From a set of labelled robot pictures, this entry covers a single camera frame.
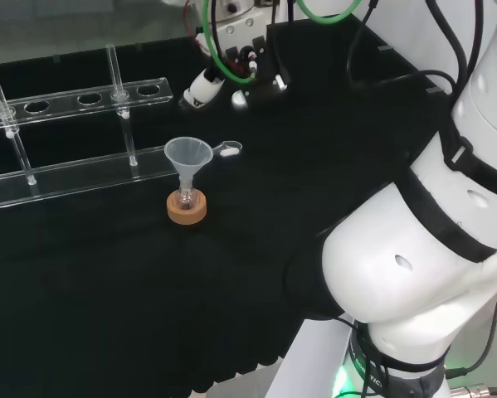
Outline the cork ring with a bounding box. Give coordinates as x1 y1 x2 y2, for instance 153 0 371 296
166 190 208 226

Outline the small round-bottom flask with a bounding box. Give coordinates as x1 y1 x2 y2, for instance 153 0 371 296
177 177 199 211

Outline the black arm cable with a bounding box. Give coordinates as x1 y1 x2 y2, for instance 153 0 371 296
345 0 456 99
424 0 471 90

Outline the green cable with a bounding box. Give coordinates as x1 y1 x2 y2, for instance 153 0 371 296
202 0 359 86

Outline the clear plastic funnel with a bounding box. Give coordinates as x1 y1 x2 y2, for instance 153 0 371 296
163 138 214 188

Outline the clear weighing funnel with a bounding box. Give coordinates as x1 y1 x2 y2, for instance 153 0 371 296
208 139 244 159

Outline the black cloth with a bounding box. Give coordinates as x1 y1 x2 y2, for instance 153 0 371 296
0 16 456 395

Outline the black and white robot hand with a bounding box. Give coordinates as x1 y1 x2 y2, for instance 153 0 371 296
183 35 291 111

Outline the clear funnel stand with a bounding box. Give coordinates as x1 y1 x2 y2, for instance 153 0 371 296
0 44 183 213

